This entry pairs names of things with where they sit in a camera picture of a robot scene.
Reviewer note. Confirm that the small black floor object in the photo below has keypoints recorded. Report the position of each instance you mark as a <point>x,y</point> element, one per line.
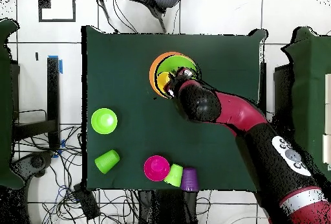
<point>37,56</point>

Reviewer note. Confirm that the large green bowl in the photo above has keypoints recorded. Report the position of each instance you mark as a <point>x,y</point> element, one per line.
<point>173,63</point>

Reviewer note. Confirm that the purple cup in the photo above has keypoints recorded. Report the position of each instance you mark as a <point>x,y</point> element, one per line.
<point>189,180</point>

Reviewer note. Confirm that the pink bowl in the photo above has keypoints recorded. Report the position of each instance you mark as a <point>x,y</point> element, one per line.
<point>156,168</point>

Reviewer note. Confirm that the black square floor frame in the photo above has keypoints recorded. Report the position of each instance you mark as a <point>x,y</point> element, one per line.
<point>44,1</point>

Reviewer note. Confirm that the white shelf unit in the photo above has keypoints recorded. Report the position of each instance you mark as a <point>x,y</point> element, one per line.
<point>328,92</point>

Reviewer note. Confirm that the green ribbed cup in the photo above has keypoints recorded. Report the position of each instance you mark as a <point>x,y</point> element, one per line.
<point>174,176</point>

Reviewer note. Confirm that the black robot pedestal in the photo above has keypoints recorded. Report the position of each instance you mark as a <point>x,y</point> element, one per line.
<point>168,206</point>

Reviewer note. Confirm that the black chair base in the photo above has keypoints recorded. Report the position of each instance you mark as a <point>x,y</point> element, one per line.
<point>36,161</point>

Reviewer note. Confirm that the green cloth side table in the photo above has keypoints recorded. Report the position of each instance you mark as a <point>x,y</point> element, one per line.
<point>310,79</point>
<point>5,105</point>

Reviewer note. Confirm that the black power strip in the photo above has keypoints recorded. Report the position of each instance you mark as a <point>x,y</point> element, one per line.
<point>86,203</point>

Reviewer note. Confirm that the yellow ribbed cup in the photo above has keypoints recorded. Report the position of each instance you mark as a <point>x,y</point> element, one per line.
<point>163,80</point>

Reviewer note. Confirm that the large orange bowl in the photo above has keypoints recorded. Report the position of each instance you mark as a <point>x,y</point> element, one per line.
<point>152,76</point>

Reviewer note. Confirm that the grey office chair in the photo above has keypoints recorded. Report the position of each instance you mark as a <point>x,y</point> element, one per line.
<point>165,0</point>

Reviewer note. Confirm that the green smooth cup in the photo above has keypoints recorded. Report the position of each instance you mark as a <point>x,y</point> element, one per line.
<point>106,161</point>

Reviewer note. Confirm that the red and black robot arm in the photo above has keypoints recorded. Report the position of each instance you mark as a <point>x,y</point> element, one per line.
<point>238,112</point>

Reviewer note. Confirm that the small green ribbed bowl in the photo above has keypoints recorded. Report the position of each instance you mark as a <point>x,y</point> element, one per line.
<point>103,121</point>

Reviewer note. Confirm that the blue tape strip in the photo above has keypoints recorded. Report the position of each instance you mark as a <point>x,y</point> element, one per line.
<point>61,67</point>

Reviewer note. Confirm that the dark green tablecloth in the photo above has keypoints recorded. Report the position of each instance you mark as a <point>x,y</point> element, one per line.
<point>116,66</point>

